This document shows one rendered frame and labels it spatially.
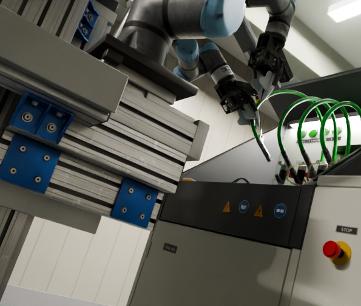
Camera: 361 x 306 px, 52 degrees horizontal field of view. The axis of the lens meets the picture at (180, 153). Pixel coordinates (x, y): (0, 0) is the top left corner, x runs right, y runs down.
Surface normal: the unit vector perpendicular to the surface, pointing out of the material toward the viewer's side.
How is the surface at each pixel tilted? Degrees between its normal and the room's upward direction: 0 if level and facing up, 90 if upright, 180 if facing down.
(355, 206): 90
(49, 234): 90
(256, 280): 90
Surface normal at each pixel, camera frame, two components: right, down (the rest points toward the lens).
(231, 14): 0.81, 0.26
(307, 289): -0.78, -0.38
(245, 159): 0.55, -0.04
